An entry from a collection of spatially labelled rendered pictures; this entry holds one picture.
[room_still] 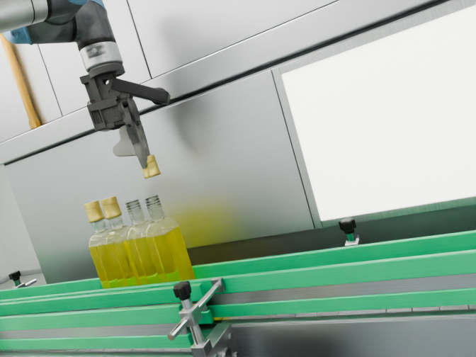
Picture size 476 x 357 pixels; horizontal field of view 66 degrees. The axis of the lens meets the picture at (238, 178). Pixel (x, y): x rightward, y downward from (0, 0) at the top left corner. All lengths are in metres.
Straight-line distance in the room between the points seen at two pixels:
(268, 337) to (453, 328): 0.29
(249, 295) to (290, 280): 0.09
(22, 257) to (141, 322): 6.43
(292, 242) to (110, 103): 0.49
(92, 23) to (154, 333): 0.59
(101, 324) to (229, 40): 0.63
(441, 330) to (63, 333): 0.71
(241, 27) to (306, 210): 0.41
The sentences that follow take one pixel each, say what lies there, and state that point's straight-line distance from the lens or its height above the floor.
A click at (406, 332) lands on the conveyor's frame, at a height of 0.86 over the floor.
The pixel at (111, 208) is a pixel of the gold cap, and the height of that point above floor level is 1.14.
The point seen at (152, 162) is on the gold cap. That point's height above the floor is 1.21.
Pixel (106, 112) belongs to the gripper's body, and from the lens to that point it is 0.78.
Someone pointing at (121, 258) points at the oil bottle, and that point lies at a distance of 0.86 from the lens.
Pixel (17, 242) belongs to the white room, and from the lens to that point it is 7.08.
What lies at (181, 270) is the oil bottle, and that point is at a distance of 0.79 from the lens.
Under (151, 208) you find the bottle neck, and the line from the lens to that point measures 0.77.
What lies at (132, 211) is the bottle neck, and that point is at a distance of 0.82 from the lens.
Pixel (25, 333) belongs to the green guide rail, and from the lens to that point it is 1.01.
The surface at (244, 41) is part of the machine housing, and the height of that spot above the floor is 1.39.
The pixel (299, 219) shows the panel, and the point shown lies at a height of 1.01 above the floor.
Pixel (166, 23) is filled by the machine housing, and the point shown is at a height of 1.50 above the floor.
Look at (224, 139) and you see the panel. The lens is 0.81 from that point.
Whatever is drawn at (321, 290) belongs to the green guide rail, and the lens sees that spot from 0.66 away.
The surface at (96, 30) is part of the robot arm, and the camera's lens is 0.80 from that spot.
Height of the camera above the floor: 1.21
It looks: 6 degrees down
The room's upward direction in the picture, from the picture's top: 16 degrees counter-clockwise
